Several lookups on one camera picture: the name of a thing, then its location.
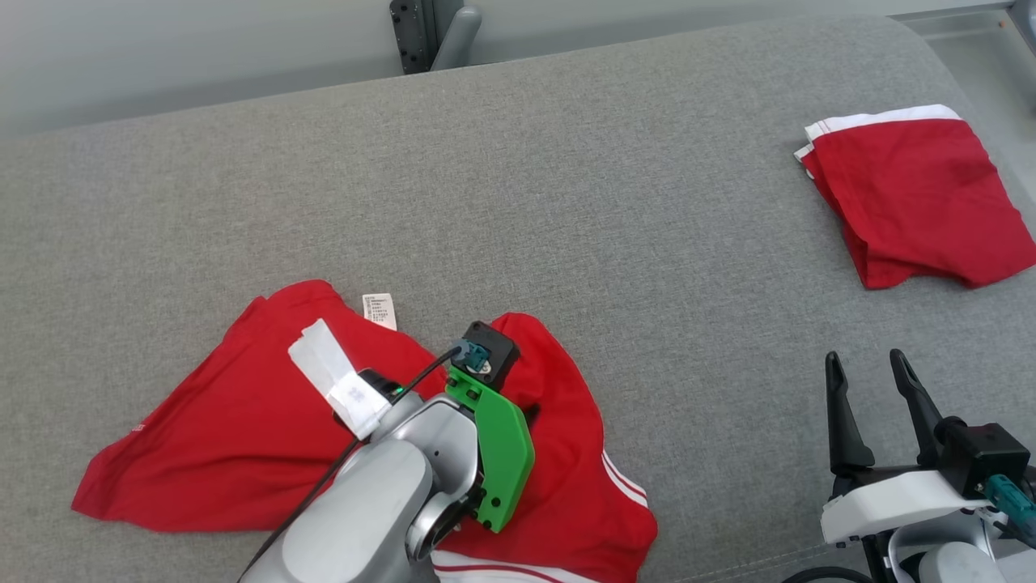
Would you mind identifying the grey fabric sofa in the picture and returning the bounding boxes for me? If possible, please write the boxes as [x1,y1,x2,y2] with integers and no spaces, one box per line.
[0,15,1036,583]

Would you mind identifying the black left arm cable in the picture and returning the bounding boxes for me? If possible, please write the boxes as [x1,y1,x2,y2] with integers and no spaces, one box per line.
[243,347,466,577]

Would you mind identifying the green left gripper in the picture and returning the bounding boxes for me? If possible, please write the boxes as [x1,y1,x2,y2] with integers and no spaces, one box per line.
[444,368,536,534]

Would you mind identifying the grey partition base rail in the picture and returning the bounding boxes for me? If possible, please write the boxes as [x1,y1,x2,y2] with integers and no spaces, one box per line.
[886,0,1021,35]

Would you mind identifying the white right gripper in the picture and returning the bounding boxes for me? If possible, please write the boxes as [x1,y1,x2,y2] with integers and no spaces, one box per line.
[821,348,992,545]

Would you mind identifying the grey metal post with hinge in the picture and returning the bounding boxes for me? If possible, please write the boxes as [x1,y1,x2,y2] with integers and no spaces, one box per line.
[389,0,483,75]

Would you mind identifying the red shorts with white waistband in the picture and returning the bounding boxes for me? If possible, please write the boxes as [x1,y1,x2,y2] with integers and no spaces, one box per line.
[793,104,1036,291]

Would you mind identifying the red basketball jersey white trim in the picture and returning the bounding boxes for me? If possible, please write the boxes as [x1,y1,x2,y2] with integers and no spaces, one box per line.
[71,279,659,583]

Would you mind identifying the white tape cable label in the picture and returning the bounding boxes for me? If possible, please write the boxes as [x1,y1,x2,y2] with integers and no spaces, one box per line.
[287,318,393,442]

